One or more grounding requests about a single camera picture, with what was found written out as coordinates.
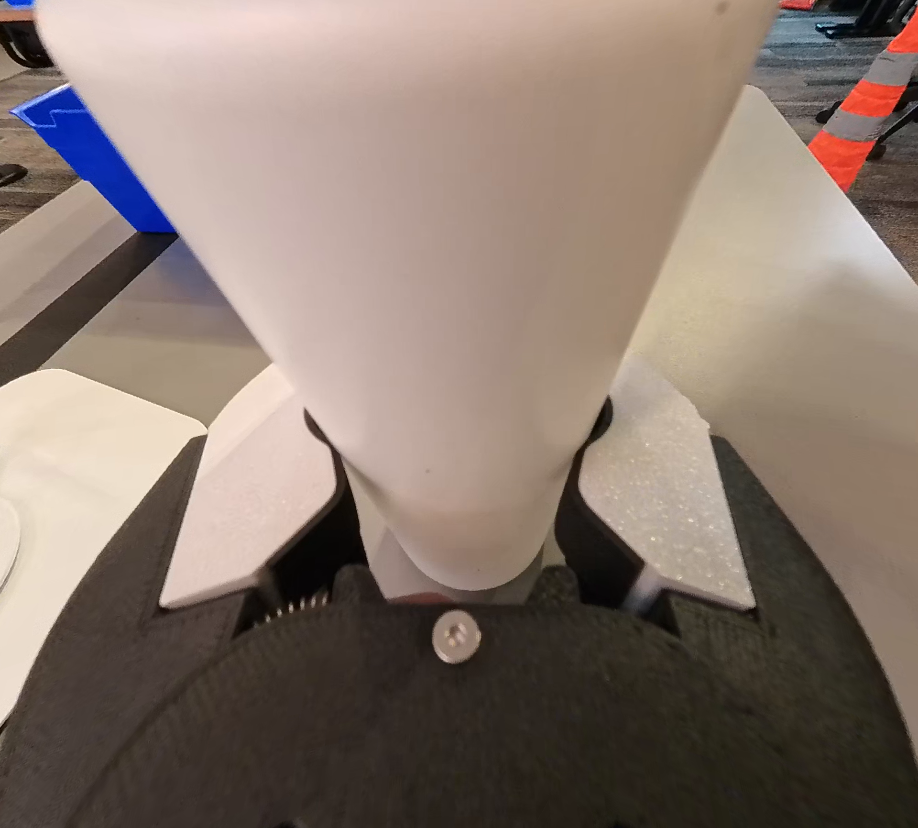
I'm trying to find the black tape strip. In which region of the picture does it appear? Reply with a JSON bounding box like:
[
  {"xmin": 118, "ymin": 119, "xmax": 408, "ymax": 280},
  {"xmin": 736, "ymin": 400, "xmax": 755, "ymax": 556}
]
[{"xmin": 0, "ymin": 232, "xmax": 176, "ymax": 384}]

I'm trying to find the orange traffic cone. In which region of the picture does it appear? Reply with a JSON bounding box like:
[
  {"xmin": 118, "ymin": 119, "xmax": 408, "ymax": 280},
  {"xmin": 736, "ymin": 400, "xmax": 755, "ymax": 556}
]
[{"xmin": 808, "ymin": 10, "xmax": 918, "ymax": 192}]

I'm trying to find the blue plastic bin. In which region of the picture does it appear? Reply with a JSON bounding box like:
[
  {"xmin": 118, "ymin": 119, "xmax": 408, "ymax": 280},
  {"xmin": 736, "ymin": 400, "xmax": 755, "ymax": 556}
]
[{"xmin": 11, "ymin": 85, "xmax": 176, "ymax": 233}]

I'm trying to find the black office chair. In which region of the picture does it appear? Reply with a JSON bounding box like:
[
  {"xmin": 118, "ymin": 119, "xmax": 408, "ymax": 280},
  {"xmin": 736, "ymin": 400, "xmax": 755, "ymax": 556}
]
[{"xmin": 818, "ymin": 82, "xmax": 918, "ymax": 158}]

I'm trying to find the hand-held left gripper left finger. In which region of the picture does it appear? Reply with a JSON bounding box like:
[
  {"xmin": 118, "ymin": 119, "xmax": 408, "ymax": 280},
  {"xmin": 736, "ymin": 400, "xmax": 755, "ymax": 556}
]
[{"xmin": 159, "ymin": 364, "xmax": 368, "ymax": 610}]

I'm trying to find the white stand base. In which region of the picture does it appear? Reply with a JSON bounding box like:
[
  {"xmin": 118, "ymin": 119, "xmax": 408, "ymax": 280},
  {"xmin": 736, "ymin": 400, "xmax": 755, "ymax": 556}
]
[{"xmin": 0, "ymin": 369, "xmax": 209, "ymax": 721}]

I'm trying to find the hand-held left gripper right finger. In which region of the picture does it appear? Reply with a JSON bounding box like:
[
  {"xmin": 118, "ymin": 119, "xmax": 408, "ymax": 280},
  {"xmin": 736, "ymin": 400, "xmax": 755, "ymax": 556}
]
[{"xmin": 556, "ymin": 353, "xmax": 756, "ymax": 619}]

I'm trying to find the white bottle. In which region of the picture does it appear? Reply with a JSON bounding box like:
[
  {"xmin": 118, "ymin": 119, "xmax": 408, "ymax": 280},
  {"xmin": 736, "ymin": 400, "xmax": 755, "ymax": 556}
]
[{"xmin": 36, "ymin": 0, "xmax": 797, "ymax": 588}]

